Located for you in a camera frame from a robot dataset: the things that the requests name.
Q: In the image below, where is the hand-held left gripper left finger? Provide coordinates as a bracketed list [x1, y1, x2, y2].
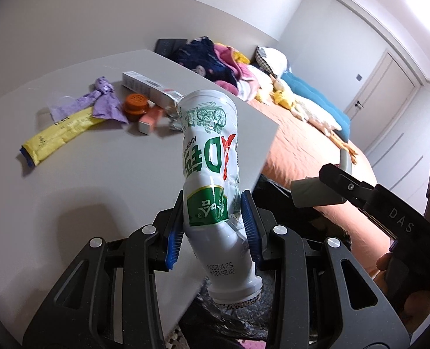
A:
[24, 189, 186, 349]

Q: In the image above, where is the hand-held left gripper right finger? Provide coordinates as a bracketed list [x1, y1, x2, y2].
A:
[240, 191, 410, 349]

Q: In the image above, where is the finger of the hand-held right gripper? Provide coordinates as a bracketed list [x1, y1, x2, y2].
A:
[318, 163, 377, 208]

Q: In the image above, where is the grey plastic piece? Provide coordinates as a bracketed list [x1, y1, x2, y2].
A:
[291, 151, 354, 208]

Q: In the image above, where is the white plastic drink bottle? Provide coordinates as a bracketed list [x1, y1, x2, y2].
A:
[176, 89, 264, 306]

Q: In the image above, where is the black trash bag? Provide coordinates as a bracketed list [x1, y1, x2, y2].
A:
[166, 176, 352, 349]

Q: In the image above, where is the silver foil wrapper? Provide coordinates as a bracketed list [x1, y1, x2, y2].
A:
[164, 105, 184, 133]

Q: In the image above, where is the small pink box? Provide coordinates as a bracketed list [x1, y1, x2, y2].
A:
[138, 105, 164, 135]

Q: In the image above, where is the orange round cap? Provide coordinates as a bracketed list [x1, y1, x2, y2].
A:
[123, 93, 150, 123]

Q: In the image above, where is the purple plastic wrapper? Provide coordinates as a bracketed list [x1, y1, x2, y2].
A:
[49, 76, 129, 124]

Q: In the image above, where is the yellow snack packet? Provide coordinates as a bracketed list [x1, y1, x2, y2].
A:
[19, 107, 106, 168]

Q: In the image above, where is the long white cardboard box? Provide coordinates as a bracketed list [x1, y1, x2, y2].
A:
[122, 71, 182, 108]

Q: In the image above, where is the person's right hand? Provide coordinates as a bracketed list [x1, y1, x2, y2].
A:
[373, 252, 430, 339]

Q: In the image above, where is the orange bed sheet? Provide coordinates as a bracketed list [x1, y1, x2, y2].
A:
[249, 100, 394, 277]

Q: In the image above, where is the white goose plush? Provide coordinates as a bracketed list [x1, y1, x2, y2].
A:
[289, 98, 358, 165]

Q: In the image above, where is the white wardrobe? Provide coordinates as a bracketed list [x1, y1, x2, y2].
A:
[364, 83, 430, 175]

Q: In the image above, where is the blue cushion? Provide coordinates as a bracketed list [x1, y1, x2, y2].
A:
[280, 69, 351, 142]

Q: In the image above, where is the beige door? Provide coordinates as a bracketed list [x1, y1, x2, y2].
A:
[344, 49, 419, 120]

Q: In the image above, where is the yellow duck plush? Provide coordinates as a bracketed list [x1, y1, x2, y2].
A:
[269, 76, 296, 108]

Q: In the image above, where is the white patterned cloth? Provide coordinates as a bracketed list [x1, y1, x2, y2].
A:
[237, 64, 275, 103]

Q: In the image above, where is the white pillow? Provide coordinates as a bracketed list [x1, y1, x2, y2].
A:
[260, 47, 289, 76]

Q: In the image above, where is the pink cloth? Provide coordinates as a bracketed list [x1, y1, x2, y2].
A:
[215, 43, 263, 102]

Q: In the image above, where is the checkered pillow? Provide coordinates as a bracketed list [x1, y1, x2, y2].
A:
[255, 47, 271, 74]

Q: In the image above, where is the navy printed blanket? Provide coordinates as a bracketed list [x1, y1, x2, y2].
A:
[173, 36, 239, 88]

